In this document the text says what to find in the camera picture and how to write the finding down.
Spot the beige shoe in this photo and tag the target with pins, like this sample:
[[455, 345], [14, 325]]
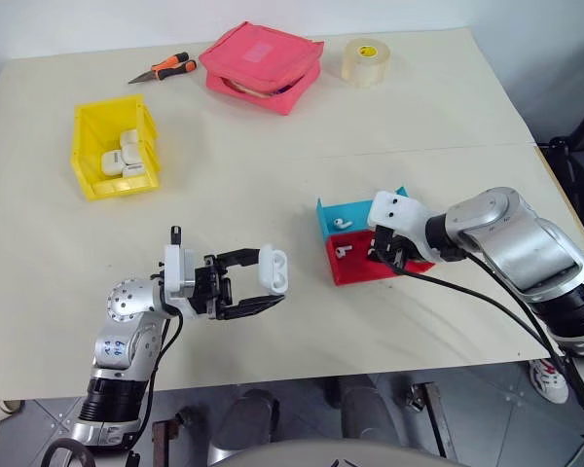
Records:
[[2, 406]]

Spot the orange black pliers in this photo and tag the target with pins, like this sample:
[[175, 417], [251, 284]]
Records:
[[170, 65]]

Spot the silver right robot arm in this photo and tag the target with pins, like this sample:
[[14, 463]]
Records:
[[530, 243]]

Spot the rusty metal table bracket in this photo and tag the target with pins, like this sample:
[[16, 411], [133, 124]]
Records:
[[435, 418], [168, 442]]

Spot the white earbud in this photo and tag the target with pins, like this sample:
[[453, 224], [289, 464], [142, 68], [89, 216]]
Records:
[[342, 224], [343, 250]]

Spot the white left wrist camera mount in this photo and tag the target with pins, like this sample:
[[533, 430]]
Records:
[[177, 272]]

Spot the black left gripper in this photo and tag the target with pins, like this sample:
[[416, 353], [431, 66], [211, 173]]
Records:
[[211, 287]]

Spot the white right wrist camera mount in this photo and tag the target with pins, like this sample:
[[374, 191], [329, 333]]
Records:
[[399, 209]]

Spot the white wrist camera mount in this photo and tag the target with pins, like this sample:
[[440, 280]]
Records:
[[399, 209], [177, 272]]

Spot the white red sneaker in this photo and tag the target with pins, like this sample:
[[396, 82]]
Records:
[[550, 382]]

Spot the grey robot body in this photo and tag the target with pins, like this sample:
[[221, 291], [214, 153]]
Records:
[[331, 455]]

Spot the yellow plastic bin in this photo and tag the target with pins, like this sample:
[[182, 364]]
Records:
[[85, 160]]

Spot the blue plastic tray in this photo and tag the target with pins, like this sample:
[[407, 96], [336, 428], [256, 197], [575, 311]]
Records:
[[345, 214]]

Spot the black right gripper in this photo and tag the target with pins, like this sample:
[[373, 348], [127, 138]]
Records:
[[399, 240]]

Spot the dark rounded shape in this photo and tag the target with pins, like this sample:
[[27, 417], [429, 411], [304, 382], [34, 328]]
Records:
[[367, 408], [248, 418]]

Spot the white earbud case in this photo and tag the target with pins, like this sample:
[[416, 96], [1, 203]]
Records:
[[272, 270], [133, 170], [130, 154], [111, 163]]

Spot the closed white earbud case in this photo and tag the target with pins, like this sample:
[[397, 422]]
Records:
[[130, 154], [111, 163], [133, 170]]

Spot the pink fabric pouch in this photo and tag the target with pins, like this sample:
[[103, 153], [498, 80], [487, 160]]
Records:
[[258, 53]]

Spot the red plastic tray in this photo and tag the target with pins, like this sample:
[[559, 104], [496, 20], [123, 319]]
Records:
[[355, 265]]

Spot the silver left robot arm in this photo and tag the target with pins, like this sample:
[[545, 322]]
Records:
[[126, 340]]

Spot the clear tape roll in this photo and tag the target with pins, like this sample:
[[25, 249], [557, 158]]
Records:
[[367, 65]]

